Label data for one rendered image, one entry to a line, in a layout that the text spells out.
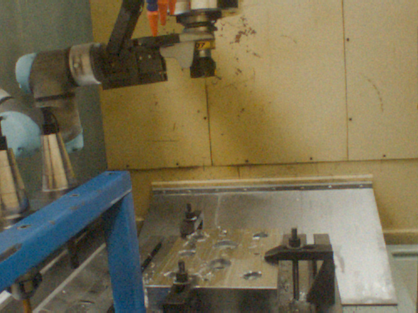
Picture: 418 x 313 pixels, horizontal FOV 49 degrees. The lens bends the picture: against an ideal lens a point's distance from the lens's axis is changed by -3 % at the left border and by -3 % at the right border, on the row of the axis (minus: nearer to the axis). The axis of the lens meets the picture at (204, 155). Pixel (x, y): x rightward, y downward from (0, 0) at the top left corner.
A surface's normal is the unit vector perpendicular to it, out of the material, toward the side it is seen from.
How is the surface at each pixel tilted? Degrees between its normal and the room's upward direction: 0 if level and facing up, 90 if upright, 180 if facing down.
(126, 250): 90
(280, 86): 90
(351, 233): 24
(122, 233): 90
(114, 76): 90
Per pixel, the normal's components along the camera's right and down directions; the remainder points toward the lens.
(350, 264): -0.15, -0.81
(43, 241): 0.98, -0.04
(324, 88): -0.18, 0.19
